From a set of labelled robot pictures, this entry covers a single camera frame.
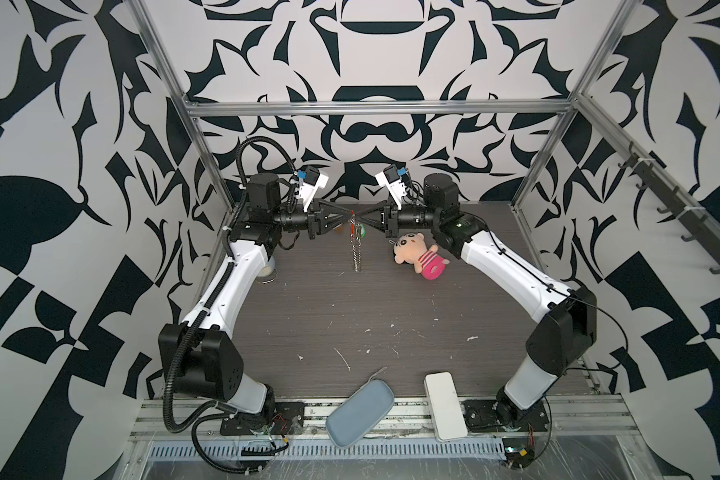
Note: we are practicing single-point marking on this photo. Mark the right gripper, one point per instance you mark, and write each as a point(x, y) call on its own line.
point(389, 217)

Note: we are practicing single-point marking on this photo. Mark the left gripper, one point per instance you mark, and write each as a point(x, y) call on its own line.
point(318, 219)

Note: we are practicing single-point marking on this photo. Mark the metal keyring with chain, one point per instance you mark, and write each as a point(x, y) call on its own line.
point(356, 247)

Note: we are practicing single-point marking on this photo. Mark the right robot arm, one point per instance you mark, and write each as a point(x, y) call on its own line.
point(422, 224)

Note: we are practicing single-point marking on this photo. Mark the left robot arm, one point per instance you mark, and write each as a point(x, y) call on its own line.
point(202, 368)

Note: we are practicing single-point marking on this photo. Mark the pink plush doll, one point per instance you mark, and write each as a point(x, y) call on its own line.
point(411, 248)

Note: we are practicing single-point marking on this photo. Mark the white dome timer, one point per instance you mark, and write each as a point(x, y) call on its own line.
point(266, 275)

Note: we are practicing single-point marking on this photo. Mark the grey glasses case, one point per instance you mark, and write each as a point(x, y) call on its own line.
point(360, 413)

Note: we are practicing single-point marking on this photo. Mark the white rectangular box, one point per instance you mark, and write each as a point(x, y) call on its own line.
point(445, 407)

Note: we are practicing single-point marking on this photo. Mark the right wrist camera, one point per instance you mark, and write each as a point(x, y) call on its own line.
point(395, 180)

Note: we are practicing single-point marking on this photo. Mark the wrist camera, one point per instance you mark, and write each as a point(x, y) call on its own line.
point(310, 181)
point(395, 180)

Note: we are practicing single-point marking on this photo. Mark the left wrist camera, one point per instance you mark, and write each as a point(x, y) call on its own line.
point(310, 181)

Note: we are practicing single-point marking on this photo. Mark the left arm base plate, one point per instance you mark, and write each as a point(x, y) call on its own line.
point(280, 418)

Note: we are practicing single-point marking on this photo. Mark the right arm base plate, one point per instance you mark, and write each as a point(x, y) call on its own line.
point(490, 416)

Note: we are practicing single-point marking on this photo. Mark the wall hook rack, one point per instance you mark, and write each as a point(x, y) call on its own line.
point(676, 203)

